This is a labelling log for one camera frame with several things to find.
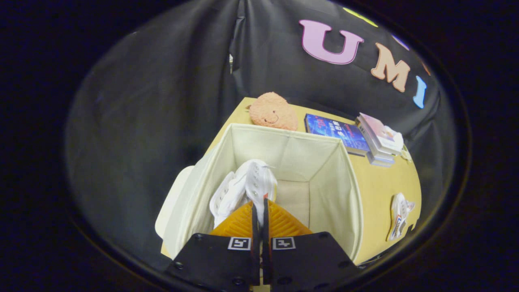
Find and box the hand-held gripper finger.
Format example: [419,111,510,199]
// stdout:
[165,198,260,290]
[262,198,359,290]

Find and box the white shoe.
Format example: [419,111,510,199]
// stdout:
[209,159,278,228]
[387,193,415,242]

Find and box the beige fabric storage box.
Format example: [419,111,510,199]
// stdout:
[155,123,364,264]

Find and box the orange plush toy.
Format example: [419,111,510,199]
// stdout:
[246,92,299,131]

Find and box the blue cover book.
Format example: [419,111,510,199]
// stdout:
[304,114,370,157]

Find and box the pale blue thin book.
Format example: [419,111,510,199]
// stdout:
[366,152,395,168]

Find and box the white thin book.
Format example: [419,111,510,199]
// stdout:
[357,122,396,162]

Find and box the pink cover book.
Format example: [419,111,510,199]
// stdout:
[357,113,400,157]

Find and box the black backdrop cloth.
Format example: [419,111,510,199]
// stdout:
[65,0,453,264]

